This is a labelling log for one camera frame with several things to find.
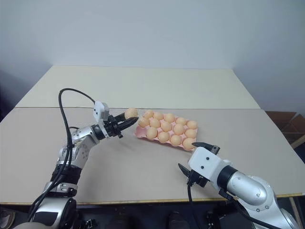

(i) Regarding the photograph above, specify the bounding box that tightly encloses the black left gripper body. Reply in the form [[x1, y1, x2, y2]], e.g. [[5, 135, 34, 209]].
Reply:
[[103, 114, 123, 139]]

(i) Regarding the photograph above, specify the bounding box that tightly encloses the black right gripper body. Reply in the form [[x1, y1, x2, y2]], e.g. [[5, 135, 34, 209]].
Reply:
[[186, 169, 208, 188]]

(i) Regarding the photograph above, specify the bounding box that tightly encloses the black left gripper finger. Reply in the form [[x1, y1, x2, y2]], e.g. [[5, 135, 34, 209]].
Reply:
[[113, 112, 128, 122], [117, 117, 139, 131]]

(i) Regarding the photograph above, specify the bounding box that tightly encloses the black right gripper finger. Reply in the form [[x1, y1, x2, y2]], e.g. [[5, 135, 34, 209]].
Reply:
[[192, 142, 221, 156], [178, 163, 193, 178]]

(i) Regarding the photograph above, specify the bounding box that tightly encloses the pink egg tray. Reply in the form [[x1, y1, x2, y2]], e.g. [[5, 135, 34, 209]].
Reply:
[[134, 111, 199, 151]]

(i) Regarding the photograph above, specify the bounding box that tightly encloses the dark rounded shape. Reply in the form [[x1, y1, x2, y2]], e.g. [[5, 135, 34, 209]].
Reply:
[[203, 209, 217, 229], [168, 211, 184, 229]]

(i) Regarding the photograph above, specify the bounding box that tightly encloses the brown cardboard box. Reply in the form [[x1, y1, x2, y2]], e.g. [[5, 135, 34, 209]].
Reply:
[[265, 111, 305, 165]]

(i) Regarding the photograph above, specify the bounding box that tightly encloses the brown rounded shape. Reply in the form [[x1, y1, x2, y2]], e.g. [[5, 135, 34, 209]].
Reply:
[[0, 208, 16, 229]]

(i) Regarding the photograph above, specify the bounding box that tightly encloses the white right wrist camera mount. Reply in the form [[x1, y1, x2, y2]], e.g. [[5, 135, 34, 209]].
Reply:
[[187, 147, 233, 184]]

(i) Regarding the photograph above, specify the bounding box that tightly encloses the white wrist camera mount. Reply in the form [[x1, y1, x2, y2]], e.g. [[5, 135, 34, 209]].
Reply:
[[187, 147, 233, 184], [92, 101, 111, 140]]

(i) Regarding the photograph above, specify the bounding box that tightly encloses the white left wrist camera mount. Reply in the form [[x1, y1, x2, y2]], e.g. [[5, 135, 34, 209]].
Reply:
[[92, 101, 111, 140]]

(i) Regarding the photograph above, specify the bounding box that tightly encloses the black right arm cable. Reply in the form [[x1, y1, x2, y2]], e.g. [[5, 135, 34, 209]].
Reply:
[[187, 183, 271, 229]]

